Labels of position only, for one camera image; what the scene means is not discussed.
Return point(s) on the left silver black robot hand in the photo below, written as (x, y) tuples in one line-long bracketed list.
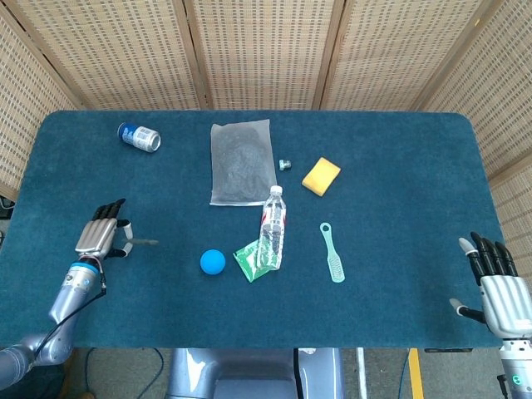
[(95, 237)]

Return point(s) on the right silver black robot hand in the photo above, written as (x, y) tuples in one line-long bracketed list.
[(505, 303)]

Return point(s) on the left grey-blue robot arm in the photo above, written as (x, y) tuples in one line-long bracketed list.
[(70, 291)]

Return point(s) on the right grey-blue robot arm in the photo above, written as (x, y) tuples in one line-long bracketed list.
[(517, 365)]

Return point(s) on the blue silver drink can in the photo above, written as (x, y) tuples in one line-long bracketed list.
[(139, 137)]

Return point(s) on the blue ball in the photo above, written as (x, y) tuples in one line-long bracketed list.
[(213, 262)]

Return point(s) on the blue carpet table cover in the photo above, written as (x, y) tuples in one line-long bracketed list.
[(374, 311)]

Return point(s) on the woven wicker screen panel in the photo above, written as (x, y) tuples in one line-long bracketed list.
[(25, 104), (266, 50), (124, 50), (507, 104), (395, 50)]

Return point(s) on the green foil packet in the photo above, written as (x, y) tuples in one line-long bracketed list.
[(247, 262)]

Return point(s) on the white table leg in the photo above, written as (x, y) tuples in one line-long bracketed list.
[(361, 374)]

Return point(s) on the grey filled zip bag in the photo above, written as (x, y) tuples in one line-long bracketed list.
[(241, 166)]

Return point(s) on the mint green scrub brush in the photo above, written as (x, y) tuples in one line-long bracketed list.
[(334, 262)]

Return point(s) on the clear plastic water bottle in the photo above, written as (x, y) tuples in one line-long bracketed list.
[(272, 232)]

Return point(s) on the small green black cube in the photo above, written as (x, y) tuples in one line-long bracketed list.
[(285, 164)]

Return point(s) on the grey-blue robot torso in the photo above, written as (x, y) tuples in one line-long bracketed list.
[(249, 374)]

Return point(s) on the yellow sponge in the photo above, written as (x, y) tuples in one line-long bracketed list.
[(321, 176)]

